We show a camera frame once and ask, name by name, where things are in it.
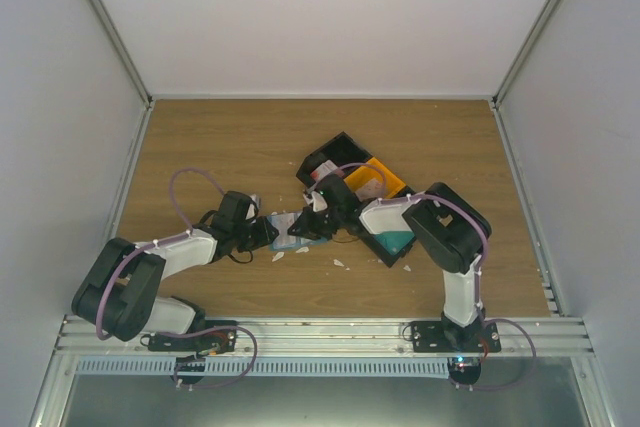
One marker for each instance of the aluminium front rail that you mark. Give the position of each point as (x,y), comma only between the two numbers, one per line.
(348,337)

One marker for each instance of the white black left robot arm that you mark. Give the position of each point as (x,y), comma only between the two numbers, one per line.
(119,295)

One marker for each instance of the white pink credit card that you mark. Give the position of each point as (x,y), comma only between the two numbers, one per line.
(283,221)

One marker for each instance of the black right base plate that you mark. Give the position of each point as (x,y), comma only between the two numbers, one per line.
(430,336)

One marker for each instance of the white pink card stack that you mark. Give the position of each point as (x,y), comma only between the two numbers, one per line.
(372,188)

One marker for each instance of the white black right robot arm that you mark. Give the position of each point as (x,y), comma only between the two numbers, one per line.
(452,233)

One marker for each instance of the orange bin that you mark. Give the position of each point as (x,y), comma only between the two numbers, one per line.
(394,185)

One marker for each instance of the blue card holder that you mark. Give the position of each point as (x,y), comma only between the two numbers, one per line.
(303,242)

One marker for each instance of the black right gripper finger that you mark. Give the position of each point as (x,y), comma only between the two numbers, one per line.
(302,231)
(304,221)

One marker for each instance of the black bin near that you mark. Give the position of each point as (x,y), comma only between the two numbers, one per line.
(368,239)

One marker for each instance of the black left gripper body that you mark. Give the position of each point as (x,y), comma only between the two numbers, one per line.
(254,240)

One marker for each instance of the white debris pile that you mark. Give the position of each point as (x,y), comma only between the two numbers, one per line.
(346,258)

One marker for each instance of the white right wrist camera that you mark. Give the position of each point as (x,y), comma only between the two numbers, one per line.
(315,201)

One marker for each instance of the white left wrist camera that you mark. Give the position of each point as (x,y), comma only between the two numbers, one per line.
(256,202)

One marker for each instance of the aluminium frame post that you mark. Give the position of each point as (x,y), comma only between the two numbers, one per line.
(110,30)
(538,27)

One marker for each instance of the aluminium frame post left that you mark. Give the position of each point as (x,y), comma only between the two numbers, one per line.
(110,30)

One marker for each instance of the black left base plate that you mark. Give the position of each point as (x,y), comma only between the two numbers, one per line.
(221,341)

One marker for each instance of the aluminium frame post right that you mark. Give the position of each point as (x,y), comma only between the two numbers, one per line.
(538,27)

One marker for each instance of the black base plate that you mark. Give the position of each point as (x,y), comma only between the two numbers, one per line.
(221,341)
(430,336)

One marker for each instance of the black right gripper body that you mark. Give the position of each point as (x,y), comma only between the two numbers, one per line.
(326,225)

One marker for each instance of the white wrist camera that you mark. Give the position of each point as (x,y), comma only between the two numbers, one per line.
(315,201)
(256,202)

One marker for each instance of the grey slotted cable duct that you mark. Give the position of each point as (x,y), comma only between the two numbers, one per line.
(269,366)

